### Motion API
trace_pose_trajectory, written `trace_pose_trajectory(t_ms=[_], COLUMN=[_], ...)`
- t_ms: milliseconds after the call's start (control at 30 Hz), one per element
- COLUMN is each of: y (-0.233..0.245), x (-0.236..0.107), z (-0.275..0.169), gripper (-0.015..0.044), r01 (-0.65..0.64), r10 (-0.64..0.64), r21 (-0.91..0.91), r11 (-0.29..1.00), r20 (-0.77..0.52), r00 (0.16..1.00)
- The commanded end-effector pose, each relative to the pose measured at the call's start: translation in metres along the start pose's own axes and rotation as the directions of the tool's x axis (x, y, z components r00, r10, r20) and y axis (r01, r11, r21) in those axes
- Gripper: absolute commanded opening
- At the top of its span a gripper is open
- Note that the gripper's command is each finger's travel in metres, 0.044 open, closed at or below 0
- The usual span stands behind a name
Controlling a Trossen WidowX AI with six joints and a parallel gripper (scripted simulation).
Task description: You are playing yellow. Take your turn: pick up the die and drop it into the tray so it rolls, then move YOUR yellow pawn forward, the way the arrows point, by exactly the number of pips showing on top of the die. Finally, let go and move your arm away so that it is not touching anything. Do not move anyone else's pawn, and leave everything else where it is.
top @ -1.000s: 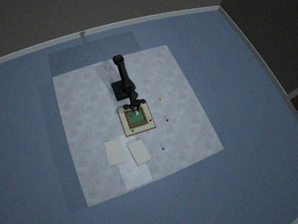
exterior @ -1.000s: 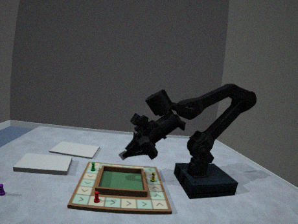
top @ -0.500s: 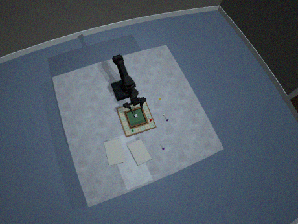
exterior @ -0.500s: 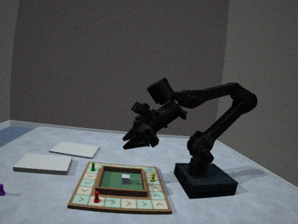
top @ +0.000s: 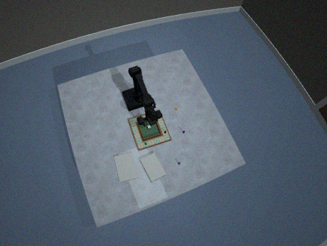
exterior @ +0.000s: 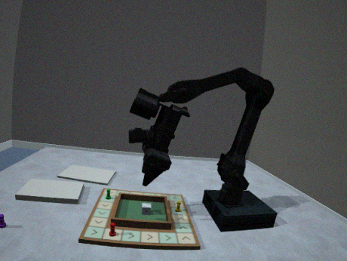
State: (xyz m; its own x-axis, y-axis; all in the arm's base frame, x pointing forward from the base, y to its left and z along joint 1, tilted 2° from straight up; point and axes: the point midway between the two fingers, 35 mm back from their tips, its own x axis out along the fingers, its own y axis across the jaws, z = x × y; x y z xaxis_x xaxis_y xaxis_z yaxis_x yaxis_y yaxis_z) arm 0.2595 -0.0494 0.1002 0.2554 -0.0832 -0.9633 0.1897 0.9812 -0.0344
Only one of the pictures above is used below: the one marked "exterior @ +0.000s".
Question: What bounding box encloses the red game pawn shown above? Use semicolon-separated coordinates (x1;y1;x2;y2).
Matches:
109;223;116;237

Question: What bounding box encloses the yellow game pawn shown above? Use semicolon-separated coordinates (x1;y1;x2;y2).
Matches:
175;201;181;212

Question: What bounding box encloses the purple pawn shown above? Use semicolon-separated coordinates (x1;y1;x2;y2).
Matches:
0;214;6;228

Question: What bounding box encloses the white die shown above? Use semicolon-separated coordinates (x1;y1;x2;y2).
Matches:
141;204;151;215

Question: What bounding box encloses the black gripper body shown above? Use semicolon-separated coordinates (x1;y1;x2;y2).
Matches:
142;123;175;170

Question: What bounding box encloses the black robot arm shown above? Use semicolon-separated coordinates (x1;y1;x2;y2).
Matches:
129;67;275;208

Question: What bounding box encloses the green game pawn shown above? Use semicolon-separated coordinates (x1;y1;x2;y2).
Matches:
106;189;111;199

